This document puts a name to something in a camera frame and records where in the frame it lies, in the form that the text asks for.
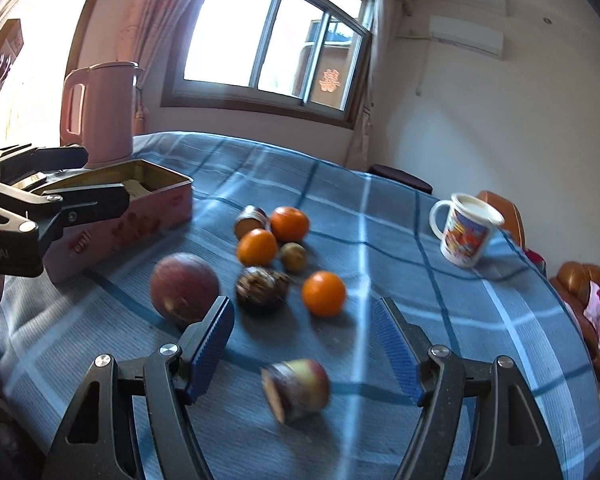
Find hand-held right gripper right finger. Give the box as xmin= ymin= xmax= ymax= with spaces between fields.
xmin=371 ymin=296 xmax=563 ymax=480

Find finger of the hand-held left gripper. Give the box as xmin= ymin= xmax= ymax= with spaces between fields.
xmin=0 ymin=145 xmax=89 ymax=189
xmin=0 ymin=180 xmax=131 ymax=252

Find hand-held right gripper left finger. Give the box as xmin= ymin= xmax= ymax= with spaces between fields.
xmin=42 ymin=296 xmax=236 ymax=480

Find pink tin box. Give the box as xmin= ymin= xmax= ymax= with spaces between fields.
xmin=30 ymin=158 xmax=195 ymax=283

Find reddish purple round fruit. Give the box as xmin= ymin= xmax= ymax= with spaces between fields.
xmin=149 ymin=253 xmax=221 ymax=326

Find orange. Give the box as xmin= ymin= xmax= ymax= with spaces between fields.
xmin=237 ymin=228 xmax=279 ymax=267
xmin=301 ymin=270 xmax=347 ymax=318
xmin=270 ymin=206 xmax=311 ymax=243

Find cut apple half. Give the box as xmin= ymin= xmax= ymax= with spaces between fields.
xmin=260 ymin=358 xmax=332 ymax=426

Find brown kiwi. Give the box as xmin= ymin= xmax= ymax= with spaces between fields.
xmin=279 ymin=242 xmax=308 ymax=274

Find snack packets in tray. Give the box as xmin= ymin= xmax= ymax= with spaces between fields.
xmin=122 ymin=176 xmax=157 ymax=194

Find pink electric kettle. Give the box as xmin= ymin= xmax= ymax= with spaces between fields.
xmin=60 ymin=61 xmax=146 ymax=170

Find blue plaid tablecloth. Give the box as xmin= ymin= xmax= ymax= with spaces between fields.
xmin=0 ymin=131 xmax=600 ymax=480

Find white printed mug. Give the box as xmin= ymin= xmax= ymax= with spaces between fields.
xmin=428 ymin=193 xmax=506 ymax=268

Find pink curtain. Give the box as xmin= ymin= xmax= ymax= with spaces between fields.
xmin=60 ymin=0 xmax=216 ymax=136

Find dark round stool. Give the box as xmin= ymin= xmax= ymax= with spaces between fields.
xmin=369 ymin=164 xmax=433 ymax=195

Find brown leather sofa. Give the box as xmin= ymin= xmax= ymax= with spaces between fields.
xmin=550 ymin=261 xmax=600 ymax=391

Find sliding glass window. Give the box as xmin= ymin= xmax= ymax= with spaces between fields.
xmin=161 ymin=0 xmax=381 ymax=128

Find pale curtain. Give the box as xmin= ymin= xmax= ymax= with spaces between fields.
xmin=347 ymin=0 xmax=406 ymax=171

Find white air conditioner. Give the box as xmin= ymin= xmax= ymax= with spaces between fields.
xmin=428 ymin=15 xmax=505 ymax=58

